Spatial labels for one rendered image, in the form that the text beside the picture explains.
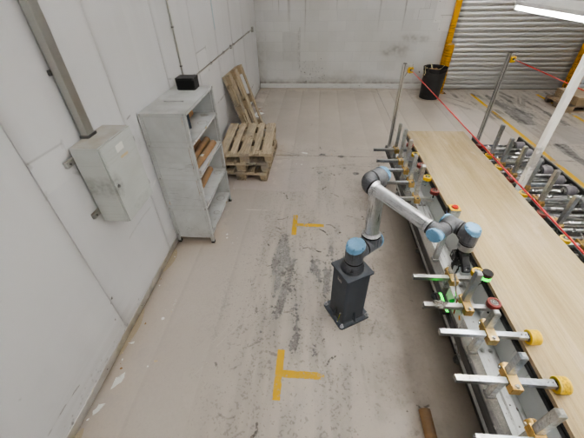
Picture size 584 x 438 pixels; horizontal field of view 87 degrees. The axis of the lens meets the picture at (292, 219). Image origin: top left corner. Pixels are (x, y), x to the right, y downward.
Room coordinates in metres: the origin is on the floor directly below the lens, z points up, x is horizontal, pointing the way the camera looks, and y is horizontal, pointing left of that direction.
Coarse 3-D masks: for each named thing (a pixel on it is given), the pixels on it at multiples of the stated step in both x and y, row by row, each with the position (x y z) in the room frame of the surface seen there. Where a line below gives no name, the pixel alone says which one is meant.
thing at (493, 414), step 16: (400, 176) 2.96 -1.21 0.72; (400, 192) 2.78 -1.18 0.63; (416, 208) 2.40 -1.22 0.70; (432, 272) 1.61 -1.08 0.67; (448, 288) 1.43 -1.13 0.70; (448, 320) 1.20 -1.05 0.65; (464, 352) 0.95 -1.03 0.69; (480, 368) 0.84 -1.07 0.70; (480, 384) 0.76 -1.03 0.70; (480, 400) 0.69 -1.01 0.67; (496, 400) 0.67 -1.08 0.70; (496, 416) 0.60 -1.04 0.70; (496, 432) 0.53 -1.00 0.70
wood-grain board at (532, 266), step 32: (448, 160) 2.98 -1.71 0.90; (480, 160) 2.96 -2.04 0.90; (448, 192) 2.36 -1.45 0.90; (480, 192) 2.35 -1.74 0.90; (512, 192) 2.34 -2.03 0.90; (480, 224) 1.90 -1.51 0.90; (512, 224) 1.89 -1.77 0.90; (544, 224) 1.88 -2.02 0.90; (480, 256) 1.54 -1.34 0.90; (512, 256) 1.53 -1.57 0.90; (544, 256) 1.53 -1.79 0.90; (576, 256) 1.52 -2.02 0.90; (512, 288) 1.26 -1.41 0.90; (544, 288) 1.25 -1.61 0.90; (576, 288) 1.25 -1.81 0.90; (512, 320) 1.03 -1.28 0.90; (544, 320) 1.02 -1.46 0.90; (576, 320) 1.02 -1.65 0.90; (544, 352) 0.83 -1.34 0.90; (576, 352) 0.82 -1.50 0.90; (576, 384) 0.66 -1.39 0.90; (576, 416) 0.52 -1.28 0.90
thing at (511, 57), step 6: (510, 54) 3.65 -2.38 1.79; (510, 60) 3.64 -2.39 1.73; (504, 66) 3.66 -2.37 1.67; (504, 72) 3.66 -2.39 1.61; (498, 78) 3.69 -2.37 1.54; (498, 84) 3.65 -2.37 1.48; (498, 90) 3.65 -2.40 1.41; (492, 96) 3.68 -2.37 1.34; (492, 102) 3.65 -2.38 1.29; (486, 114) 3.66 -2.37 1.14; (486, 120) 3.66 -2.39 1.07; (480, 132) 3.65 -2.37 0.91; (480, 138) 3.65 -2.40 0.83
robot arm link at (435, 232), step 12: (372, 180) 1.73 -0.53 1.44; (372, 192) 1.68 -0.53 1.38; (384, 192) 1.63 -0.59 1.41; (396, 204) 1.53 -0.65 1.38; (408, 204) 1.51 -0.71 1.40; (408, 216) 1.45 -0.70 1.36; (420, 216) 1.41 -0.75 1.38; (420, 228) 1.38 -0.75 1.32; (432, 228) 1.32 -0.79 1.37; (444, 228) 1.32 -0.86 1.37; (432, 240) 1.29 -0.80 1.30
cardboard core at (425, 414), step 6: (420, 408) 0.87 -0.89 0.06; (426, 408) 0.86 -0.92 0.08; (420, 414) 0.84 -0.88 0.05; (426, 414) 0.83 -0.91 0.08; (426, 420) 0.79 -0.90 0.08; (432, 420) 0.79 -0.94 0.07; (426, 426) 0.76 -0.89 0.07; (432, 426) 0.75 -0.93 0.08; (426, 432) 0.72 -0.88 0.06; (432, 432) 0.72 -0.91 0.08
